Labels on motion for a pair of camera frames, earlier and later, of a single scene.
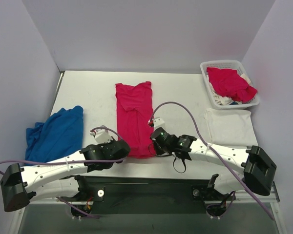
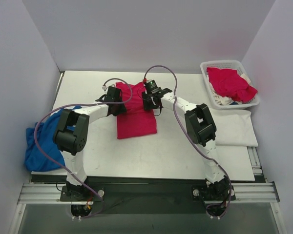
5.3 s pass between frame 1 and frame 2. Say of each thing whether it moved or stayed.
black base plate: stayed
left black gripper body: moved
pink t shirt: moved
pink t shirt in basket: stayed
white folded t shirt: stayed
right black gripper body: moved
